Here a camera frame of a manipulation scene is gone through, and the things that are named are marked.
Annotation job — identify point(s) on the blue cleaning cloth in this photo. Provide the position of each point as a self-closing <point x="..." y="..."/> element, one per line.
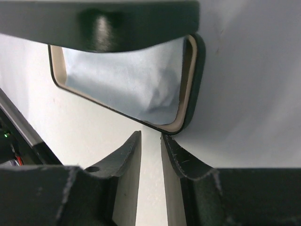
<point x="143" y="84"/>

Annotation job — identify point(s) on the black glasses case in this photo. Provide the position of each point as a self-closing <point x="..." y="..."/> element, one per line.
<point x="112" y="26"/>

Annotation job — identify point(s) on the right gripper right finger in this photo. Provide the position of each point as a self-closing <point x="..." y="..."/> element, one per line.
<point x="200" y="195"/>

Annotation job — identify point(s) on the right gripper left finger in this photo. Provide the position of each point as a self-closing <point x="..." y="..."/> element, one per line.
<point x="104" y="194"/>

